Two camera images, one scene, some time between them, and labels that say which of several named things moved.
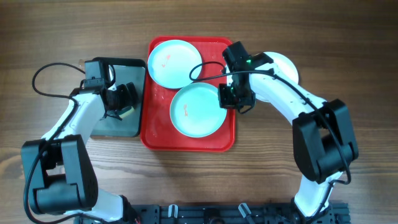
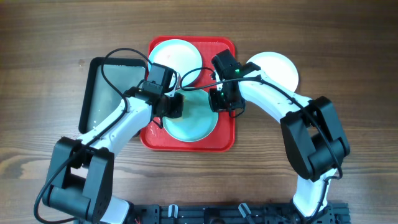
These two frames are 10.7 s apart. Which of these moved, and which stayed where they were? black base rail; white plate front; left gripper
Moved: left gripper
Stayed: white plate front; black base rail
